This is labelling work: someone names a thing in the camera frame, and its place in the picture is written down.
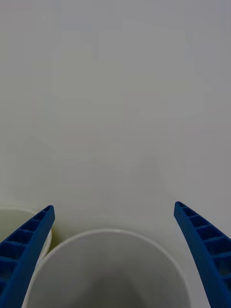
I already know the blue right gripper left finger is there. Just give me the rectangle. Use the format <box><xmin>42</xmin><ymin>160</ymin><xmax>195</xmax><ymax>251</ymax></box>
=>
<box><xmin>0</xmin><ymin>205</ymin><xmax>56</xmax><ymax>308</ymax></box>

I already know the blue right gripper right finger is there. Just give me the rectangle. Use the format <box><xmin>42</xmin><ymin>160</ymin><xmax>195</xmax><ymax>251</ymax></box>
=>
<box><xmin>173</xmin><ymin>201</ymin><xmax>231</xmax><ymax>308</ymax></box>

